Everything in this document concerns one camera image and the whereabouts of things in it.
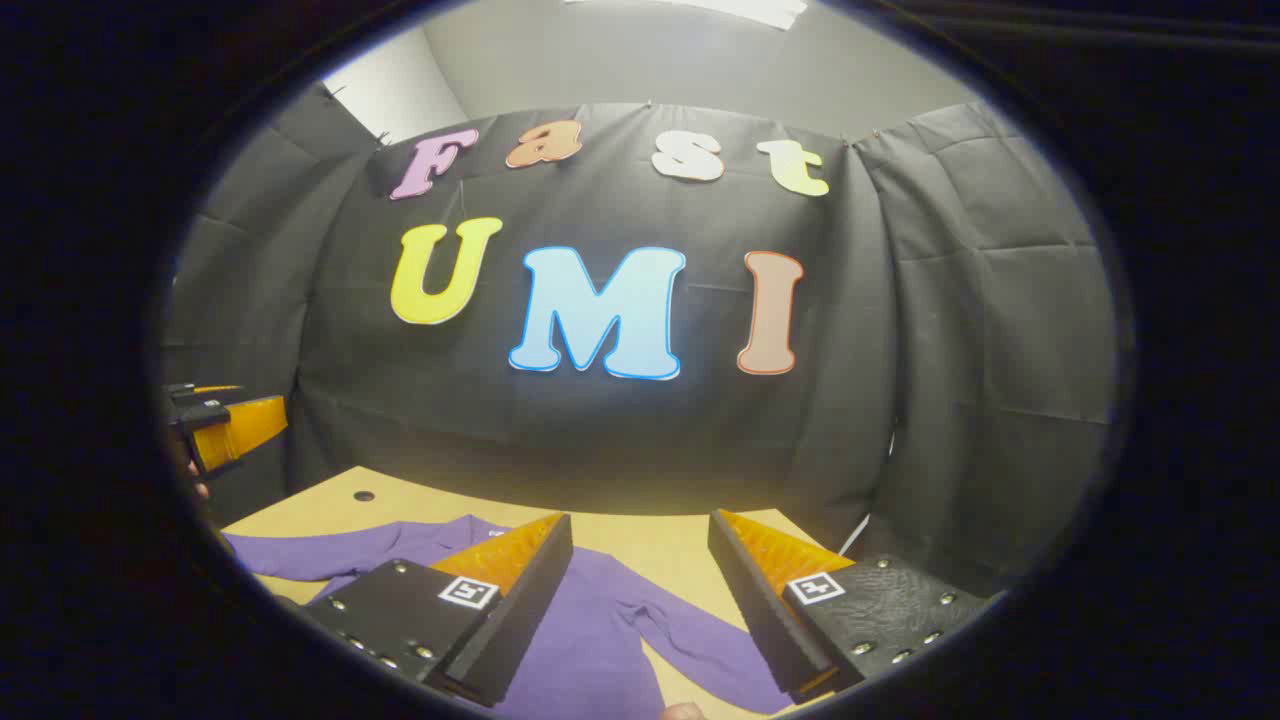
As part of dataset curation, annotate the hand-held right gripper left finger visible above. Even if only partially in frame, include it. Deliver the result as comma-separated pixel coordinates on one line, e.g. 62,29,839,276
298,512,575,708

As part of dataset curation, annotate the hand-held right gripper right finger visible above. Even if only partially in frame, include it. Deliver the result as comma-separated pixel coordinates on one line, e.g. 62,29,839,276
707,508,1003,706

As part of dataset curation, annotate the purple button shirt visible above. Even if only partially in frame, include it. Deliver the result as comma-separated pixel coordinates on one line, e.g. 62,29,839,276
222,515,796,720

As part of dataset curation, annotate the black backdrop cloth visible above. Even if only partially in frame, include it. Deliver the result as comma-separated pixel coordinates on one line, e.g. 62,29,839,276
160,85,1121,601

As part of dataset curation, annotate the white ceiling light panel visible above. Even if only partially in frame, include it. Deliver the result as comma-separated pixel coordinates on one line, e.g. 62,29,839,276
565,0,809,31

